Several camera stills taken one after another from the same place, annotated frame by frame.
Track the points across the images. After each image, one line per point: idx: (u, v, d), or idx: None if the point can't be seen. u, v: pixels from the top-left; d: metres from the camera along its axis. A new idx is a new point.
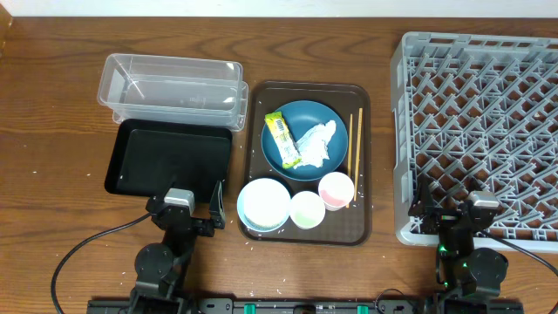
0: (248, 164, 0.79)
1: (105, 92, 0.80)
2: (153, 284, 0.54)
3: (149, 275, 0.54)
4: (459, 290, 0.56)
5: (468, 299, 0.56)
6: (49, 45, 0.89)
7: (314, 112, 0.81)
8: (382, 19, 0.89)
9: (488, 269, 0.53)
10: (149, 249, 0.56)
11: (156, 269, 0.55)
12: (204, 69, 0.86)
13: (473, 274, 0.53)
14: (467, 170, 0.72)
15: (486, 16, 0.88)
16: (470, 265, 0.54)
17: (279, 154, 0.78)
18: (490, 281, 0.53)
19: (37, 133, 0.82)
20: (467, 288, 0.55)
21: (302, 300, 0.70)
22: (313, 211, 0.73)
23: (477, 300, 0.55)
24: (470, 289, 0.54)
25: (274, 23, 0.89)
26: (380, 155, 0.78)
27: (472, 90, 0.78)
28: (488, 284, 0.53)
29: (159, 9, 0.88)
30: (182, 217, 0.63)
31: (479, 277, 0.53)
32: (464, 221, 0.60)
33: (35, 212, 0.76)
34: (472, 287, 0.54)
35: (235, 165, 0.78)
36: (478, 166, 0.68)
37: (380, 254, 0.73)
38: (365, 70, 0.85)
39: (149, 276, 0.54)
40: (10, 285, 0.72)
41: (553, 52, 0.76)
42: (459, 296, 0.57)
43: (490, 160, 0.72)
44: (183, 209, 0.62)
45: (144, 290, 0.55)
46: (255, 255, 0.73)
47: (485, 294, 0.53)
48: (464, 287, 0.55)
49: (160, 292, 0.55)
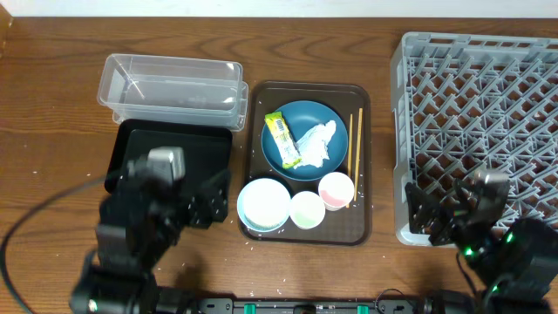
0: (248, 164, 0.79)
1: (105, 92, 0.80)
2: (117, 227, 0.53)
3: (124, 214, 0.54)
4: (508, 275, 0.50)
5: (521, 285, 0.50)
6: (49, 45, 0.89)
7: (314, 112, 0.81)
8: (382, 19, 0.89)
9: (539, 236, 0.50)
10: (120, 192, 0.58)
11: (125, 210, 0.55)
12: (204, 69, 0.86)
13: (522, 242, 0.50)
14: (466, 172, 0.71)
15: (486, 16, 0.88)
16: (518, 234, 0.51)
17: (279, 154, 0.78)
18: (544, 249, 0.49)
19: (37, 133, 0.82)
20: (520, 264, 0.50)
21: (302, 300, 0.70)
22: (312, 211, 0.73)
23: (531, 284, 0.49)
24: (525, 266, 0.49)
25: (275, 23, 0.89)
26: (380, 155, 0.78)
27: (472, 90, 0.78)
28: (544, 252, 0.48)
29: (159, 10, 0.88)
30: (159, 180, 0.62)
31: (532, 244, 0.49)
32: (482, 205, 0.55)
33: (35, 212, 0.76)
34: (528, 259, 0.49)
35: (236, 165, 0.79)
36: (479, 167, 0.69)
37: (380, 254, 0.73)
38: (365, 70, 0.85)
39: (117, 215, 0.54)
40: (11, 284, 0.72)
41: (553, 52, 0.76)
42: (509, 283, 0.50)
43: (490, 160, 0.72)
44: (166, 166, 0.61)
45: (107, 239, 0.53)
46: (255, 255, 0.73)
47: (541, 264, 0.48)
48: (516, 266, 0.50)
49: (124, 237, 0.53)
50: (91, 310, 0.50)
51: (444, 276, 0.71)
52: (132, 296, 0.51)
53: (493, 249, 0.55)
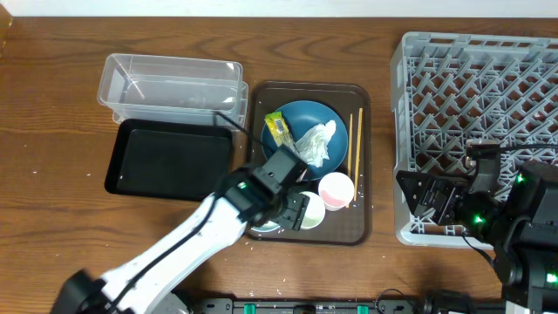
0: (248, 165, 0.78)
1: (105, 92, 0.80)
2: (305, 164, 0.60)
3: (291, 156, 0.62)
4: (526, 215, 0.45)
5: (539, 225, 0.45)
6: (49, 45, 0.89)
7: (314, 112, 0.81)
8: (382, 19, 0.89)
9: (547, 173, 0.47)
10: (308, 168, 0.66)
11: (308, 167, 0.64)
12: (204, 69, 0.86)
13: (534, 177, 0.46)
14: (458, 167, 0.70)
15: (486, 16, 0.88)
16: (528, 172, 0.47)
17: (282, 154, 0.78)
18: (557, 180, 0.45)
19: (37, 133, 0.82)
20: (536, 201, 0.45)
21: (302, 300, 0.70)
22: (317, 210, 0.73)
23: (548, 223, 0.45)
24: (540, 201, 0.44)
25: (274, 23, 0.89)
26: (380, 155, 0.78)
27: (472, 90, 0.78)
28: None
29: (159, 10, 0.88)
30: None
31: (544, 178, 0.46)
32: (491, 167, 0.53)
33: (35, 211, 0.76)
34: (542, 192, 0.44)
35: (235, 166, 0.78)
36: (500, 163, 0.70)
37: (380, 254, 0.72)
38: (365, 70, 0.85)
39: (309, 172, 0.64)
40: (11, 284, 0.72)
41: (553, 52, 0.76)
42: (527, 223, 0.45)
43: (512, 161, 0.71)
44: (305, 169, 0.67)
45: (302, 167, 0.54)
46: (255, 255, 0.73)
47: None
48: (534, 205, 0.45)
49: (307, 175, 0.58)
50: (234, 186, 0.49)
51: (444, 276, 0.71)
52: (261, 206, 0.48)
53: (506, 203, 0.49)
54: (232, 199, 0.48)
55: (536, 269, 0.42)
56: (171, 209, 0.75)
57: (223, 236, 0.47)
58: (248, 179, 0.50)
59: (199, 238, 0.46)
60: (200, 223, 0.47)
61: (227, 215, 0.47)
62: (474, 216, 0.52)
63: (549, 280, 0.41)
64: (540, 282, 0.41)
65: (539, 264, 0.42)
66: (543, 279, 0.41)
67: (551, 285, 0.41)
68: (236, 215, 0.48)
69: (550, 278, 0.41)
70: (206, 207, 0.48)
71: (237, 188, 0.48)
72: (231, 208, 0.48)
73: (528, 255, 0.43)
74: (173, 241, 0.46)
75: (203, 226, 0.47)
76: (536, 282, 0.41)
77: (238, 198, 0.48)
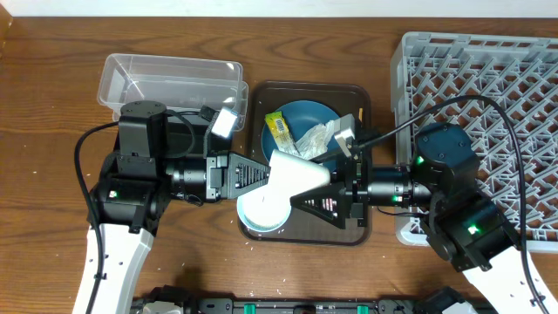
0: (117, 186, 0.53)
1: (105, 92, 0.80)
2: (136, 126, 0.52)
3: (135, 167, 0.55)
4: (439, 194, 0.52)
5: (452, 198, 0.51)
6: (49, 45, 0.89)
7: (314, 112, 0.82)
8: (382, 19, 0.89)
9: (440, 144, 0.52)
10: (136, 139, 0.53)
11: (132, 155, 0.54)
12: (204, 69, 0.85)
13: (435, 160, 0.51)
14: (337, 215, 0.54)
15: (486, 16, 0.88)
16: (427, 158, 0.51)
17: (156, 141, 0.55)
18: (455, 152, 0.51)
19: (37, 133, 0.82)
20: (441, 179, 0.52)
21: (302, 300, 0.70)
22: (307, 178, 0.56)
23: (462, 189, 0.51)
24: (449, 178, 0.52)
25: (274, 23, 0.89)
26: (380, 156, 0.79)
27: (472, 90, 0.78)
28: (454, 155, 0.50)
29: (159, 9, 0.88)
30: (130, 221, 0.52)
31: (442, 156, 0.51)
32: (337, 141, 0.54)
33: (35, 212, 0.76)
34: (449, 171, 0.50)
35: (103, 192, 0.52)
36: (500, 145, 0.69)
37: (380, 254, 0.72)
38: (366, 70, 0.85)
39: (138, 165, 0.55)
40: (10, 284, 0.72)
41: (553, 52, 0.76)
42: (445, 201, 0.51)
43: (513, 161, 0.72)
44: (139, 132, 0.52)
45: (147, 142, 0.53)
46: (255, 255, 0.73)
47: (461, 163, 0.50)
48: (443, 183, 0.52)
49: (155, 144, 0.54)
50: (110, 198, 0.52)
51: (444, 276, 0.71)
52: (149, 194, 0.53)
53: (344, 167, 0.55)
54: (114, 208, 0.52)
55: (456, 232, 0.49)
56: (170, 209, 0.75)
57: (127, 260, 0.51)
58: (119, 188, 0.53)
59: (106, 278, 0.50)
60: (99, 265, 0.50)
61: (113, 235, 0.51)
62: (392, 196, 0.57)
63: (472, 233, 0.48)
64: (468, 240, 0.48)
65: (460, 227, 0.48)
66: (468, 235, 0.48)
67: (476, 235, 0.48)
68: (128, 230, 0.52)
69: (472, 231, 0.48)
70: (91, 247, 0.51)
71: (113, 199, 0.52)
72: (123, 215, 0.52)
73: (452, 224, 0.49)
74: (87, 292, 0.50)
75: (104, 266, 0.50)
76: (464, 242, 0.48)
77: (117, 207, 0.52)
